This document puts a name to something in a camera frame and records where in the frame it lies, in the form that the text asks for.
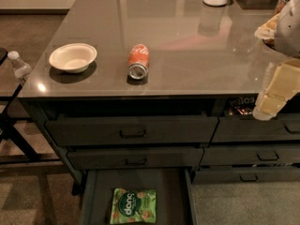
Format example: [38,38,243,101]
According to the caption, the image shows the top left drawer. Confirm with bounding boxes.
[45,115,218,146]

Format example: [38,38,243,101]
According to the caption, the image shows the clear plastic water bottle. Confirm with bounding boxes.
[7,51,32,85]

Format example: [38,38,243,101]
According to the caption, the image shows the top right drawer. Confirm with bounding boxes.
[212,113,300,143]

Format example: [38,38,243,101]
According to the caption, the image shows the green rice chip bag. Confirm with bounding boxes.
[110,188,157,225]

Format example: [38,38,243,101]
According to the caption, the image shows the middle right drawer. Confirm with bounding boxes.
[201,144,300,166]

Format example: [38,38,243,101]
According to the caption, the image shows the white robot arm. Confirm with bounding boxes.
[252,0,300,121]

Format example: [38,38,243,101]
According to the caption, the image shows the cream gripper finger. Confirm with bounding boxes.
[252,58,300,121]

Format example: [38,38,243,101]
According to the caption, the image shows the middle left drawer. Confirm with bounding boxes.
[67,147,203,170]

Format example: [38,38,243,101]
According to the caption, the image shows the bottom right drawer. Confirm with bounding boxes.
[193,167,300,184]

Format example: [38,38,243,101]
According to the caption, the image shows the open bottom left drawer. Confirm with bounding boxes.
[80,168,197,225]

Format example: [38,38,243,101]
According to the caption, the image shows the dark snack bag in drawer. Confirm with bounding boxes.
[228,97,256,115]

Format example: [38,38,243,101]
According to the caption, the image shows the red soda can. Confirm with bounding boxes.
[127,44,149,80]

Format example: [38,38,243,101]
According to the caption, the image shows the dark counter cabinet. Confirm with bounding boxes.
[20,0,299,188]

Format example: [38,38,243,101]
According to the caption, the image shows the white paper bowl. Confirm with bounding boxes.
[49,43,98,73]

